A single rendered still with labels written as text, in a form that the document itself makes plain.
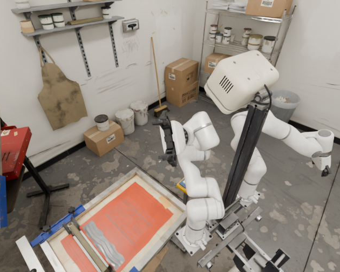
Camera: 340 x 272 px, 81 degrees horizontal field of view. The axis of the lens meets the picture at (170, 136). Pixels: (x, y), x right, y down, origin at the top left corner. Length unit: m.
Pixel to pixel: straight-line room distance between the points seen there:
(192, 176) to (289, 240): 1.90
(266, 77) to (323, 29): 3.07
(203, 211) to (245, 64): 0.62
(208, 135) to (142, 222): 0.92
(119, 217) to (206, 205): 0.74
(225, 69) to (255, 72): 0.10
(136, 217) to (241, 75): 1.14
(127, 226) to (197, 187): 0.65
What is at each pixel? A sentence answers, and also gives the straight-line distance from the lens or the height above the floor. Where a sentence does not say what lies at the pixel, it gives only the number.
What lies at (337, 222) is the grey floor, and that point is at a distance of 3.18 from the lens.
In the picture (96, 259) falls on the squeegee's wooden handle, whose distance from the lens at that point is 1.32.
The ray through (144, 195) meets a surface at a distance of 1.57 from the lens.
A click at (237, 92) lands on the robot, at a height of 1.96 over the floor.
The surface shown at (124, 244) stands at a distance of 1.43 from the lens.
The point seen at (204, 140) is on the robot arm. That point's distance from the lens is 0.72.
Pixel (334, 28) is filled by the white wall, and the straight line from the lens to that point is 3.78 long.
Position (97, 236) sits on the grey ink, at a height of 0.96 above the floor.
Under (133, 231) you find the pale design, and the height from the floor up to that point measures 0.96.
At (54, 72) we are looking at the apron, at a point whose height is 1.28.
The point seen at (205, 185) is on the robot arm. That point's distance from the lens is 1.00.
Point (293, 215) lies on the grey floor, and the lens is 2.95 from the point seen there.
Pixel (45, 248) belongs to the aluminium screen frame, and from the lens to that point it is 1.54.
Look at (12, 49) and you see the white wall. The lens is 2.78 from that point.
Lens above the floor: 2.26
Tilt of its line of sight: 40 degrees down
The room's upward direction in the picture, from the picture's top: straight up
